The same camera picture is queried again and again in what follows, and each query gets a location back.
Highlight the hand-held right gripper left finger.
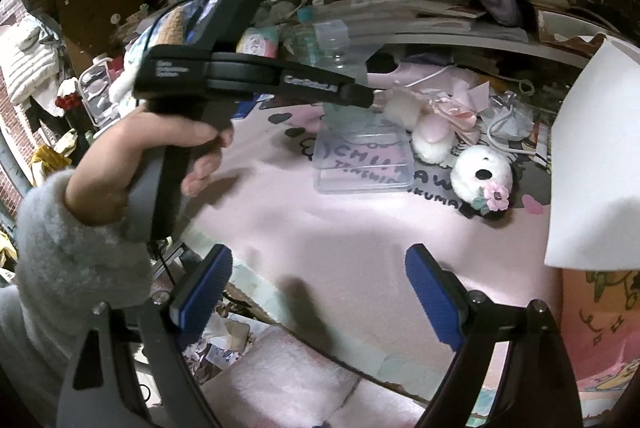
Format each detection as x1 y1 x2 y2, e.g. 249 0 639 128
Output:
55 244 235 428

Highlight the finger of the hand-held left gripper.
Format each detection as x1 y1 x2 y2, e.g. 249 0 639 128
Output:
272 67 376 109

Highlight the clear printed zip pouch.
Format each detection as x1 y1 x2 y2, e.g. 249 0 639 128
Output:
312 123 416 195

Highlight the glass bottle with blue cap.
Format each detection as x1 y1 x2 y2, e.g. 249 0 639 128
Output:
287 6 321 54

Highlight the person's left forearm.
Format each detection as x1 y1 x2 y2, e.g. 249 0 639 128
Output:
0 171 153 428

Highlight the white puffer jacket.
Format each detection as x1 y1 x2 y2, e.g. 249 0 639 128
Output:
0 16 66 104

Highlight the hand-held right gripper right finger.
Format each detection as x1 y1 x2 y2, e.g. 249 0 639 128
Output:
405 244 586 428

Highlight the clear plastic organiser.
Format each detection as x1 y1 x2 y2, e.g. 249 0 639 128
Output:
77 53 126 129

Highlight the pastel sanitary pad packet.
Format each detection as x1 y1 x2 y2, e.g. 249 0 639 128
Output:
235 27 280 59

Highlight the white pink pompom bow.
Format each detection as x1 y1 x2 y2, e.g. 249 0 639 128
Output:
385 86 481 164

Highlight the pink box with white lid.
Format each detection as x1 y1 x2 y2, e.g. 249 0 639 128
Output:
542 33 640 409

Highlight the person's left hand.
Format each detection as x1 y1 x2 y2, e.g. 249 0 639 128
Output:
65 108 236 226

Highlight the clear plastic bottle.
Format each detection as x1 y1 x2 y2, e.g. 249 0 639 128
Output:
312 19 371 144

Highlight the small white panda plush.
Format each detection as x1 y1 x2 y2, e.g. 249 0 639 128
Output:
450 145 516 219

